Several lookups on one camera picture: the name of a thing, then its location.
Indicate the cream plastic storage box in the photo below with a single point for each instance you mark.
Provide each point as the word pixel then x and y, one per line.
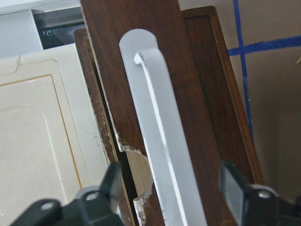
pixel 50 145

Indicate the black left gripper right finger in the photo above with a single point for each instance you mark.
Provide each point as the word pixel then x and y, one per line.
pixel 236 192

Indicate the dark brown drawer cabinet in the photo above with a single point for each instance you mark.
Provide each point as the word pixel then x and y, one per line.
pixel 221 95

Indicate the white drawer handle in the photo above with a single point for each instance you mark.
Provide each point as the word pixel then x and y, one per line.
pixel 161 129

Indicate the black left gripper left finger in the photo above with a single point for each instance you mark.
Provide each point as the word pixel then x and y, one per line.
pixel 111 186

